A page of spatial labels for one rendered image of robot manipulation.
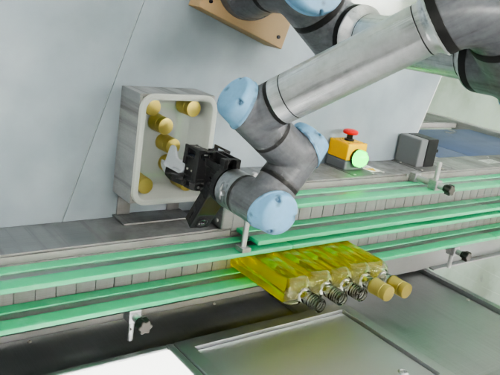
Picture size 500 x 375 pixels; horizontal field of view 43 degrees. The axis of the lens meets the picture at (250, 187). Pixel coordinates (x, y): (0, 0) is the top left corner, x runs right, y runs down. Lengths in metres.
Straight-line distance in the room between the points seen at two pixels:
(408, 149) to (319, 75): 0.93
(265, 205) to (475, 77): 0.37
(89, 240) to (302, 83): 0.52
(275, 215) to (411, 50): 0.34
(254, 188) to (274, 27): 0.46
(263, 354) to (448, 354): 0.46
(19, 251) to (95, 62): 0.38
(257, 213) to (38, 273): 0.39
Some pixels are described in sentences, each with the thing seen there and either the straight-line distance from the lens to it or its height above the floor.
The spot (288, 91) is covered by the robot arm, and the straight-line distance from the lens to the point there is 0.95.
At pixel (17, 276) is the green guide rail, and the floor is 0.92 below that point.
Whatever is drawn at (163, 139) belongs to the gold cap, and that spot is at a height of 0.79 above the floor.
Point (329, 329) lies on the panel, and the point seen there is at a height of 1.06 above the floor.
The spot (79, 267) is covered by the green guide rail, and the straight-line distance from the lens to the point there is 1.16.
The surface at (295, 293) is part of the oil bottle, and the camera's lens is 1.25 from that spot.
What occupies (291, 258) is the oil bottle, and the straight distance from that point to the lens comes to 1.33.
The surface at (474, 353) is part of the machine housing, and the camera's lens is 1.58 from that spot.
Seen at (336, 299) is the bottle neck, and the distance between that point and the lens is 1.26.
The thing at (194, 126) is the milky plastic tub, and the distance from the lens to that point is 1.34.
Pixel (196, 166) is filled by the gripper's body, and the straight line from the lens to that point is 1.18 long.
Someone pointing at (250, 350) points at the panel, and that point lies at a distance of 1.29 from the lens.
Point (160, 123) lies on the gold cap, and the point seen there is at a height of 0.81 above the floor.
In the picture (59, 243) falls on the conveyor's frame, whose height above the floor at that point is 0.86.
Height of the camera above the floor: 1.88
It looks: 48 degrees down
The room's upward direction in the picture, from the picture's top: 118 degrees clockwise
